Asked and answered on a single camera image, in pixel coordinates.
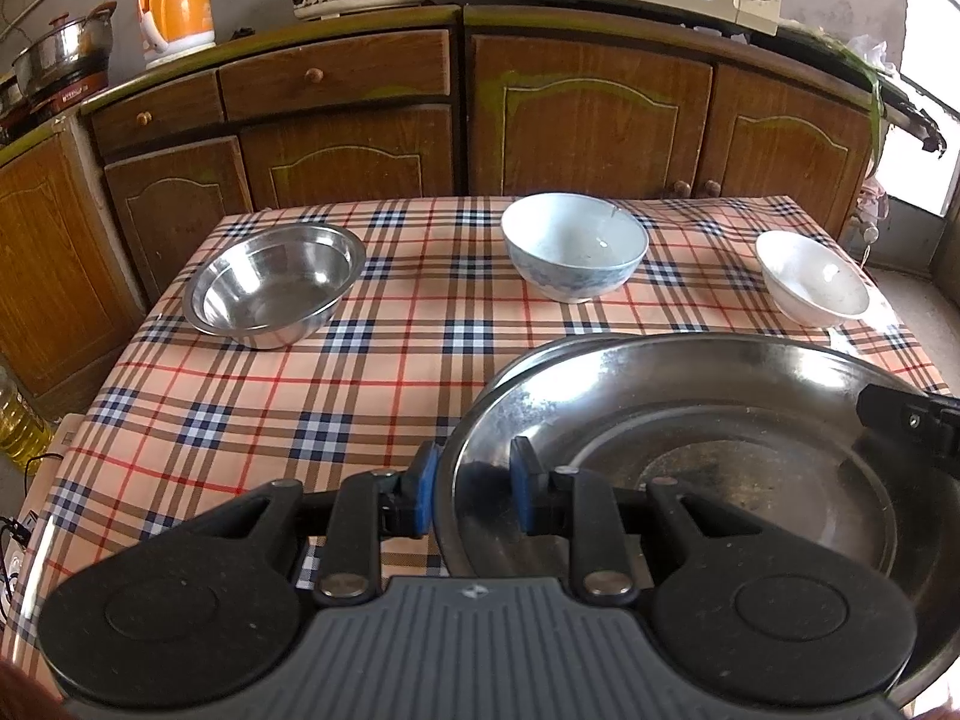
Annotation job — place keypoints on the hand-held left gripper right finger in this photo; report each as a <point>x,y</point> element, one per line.
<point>523,487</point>

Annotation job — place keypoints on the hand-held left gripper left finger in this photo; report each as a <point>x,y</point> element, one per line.
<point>426,491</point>

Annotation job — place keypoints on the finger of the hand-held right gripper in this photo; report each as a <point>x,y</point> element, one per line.
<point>900,409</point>

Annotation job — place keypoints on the shallow steel plate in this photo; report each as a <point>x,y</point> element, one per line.
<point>504,371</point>
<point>750,405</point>

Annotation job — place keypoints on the plain white bowl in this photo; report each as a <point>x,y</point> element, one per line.
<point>814,281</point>

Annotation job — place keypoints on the blue patterned white bowl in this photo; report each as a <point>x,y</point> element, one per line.
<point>574,247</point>

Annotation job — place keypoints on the plaid tablecloth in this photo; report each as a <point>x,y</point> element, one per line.
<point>300,405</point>

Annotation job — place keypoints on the pink fabric bundle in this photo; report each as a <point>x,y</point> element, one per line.
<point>874,202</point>

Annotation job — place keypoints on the deep steel bowl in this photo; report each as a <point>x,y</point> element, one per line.
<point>270,285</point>

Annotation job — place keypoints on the glazed door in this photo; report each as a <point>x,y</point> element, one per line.
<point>930,127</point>

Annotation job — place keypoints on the green onion leaf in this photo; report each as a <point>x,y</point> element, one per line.
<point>874,90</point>

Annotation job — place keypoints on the wooden drawer cabinet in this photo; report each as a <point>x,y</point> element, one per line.
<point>345,157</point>

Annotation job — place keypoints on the clear plastic bag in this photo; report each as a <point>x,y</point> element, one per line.
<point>874,56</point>

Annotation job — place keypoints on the cooking oil bottle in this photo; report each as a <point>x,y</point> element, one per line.
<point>19,427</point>

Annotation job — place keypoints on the single-door wooden cabinet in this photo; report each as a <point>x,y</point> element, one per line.
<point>52,270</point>

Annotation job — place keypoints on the red induction cooker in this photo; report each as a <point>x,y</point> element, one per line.
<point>60,101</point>

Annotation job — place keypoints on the orange electric kettle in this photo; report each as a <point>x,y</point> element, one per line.
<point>176,15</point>

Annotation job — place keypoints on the steel cooking pot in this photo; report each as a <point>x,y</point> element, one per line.
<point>64,52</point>

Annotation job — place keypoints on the small steel pot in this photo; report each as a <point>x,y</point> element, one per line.
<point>9,94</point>

